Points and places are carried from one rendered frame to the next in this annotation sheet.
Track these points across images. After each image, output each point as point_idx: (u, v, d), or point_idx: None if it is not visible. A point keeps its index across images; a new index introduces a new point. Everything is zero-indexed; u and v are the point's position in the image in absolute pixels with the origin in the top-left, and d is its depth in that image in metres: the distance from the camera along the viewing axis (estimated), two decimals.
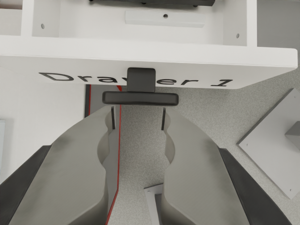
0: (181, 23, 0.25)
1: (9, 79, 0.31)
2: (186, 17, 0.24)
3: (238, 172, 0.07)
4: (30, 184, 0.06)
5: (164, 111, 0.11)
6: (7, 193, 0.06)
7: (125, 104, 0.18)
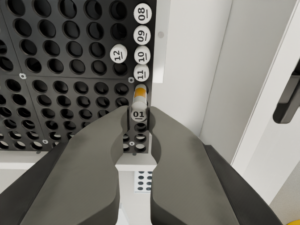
0: (169, 11, 0.18)
1: None
2: (162, 3, 0.17)
3: (223, 168, 0.07)
4: (45, 180, 0.07)
5: (149, 111, 0.11)
6: (24, 187, 0.06)
7: (293, 101, 0.17)
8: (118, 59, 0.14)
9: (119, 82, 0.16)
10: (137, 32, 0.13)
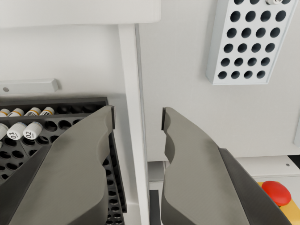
0: None
1: (199, 112, 0.34)
2: None
3: (238, 172, 0.07)
4: (30, 184, 0.06)
5: (164, 111, 0.11)
6: (7, 193, 0.06)
7: None
8: None
9: (22, 142, 0.19)
10: None
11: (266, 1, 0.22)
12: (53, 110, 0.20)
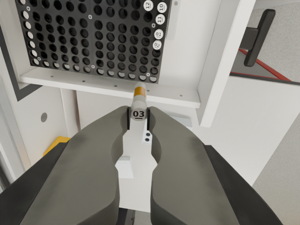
0: None
1: None
2: None
3: (223, 168, 0.07)
4: (45, 180, 0.07)
5: (149, 111, 0.11)
6: (24, 187, 0.06)
7: (257, 51, 0.26)
8: (148, 7, 0.24)
9: (146, 27, 0.26)
10: None
11: (144, 101, 0.14)
12: None
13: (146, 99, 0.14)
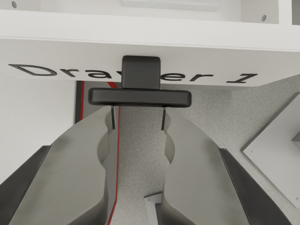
0: (189, 6, 0.20)
1: None
2: None
3: (238, 172, 0.07)
4: (30, 184, 0.06)
5: (164, 111, 0.11)
6: (7, 193, 0.06)
7: (120, 106, 0.13)
8: None
9: None
10: None
11: None
12: None
13: None
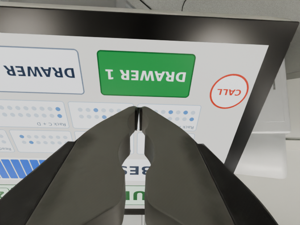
0: None
1: None
2: None
3: (216, 165, 0.07)
4: (53, 178, 0.07)
5: (141, 111, 0.11)
6: (32, 185, 0.06)
7: None
8: None
9: None
10: None
11: None
12: None
13: None
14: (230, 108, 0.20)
